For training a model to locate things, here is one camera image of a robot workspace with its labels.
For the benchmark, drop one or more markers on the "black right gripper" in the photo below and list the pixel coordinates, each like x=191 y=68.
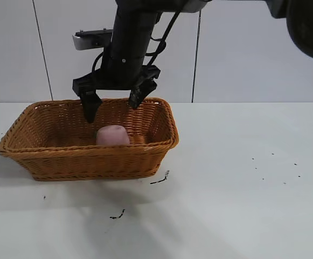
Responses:
x=121 y=73

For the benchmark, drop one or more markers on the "pink peach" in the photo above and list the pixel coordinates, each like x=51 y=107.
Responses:
x=111 y=136

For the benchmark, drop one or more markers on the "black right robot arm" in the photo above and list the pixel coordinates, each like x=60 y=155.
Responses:
x=132 y=27

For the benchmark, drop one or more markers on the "brown woven wicker basket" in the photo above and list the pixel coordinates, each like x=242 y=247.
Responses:
x=91 y=162

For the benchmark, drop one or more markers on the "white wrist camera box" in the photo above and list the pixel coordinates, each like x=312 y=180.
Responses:
x=91 y=40

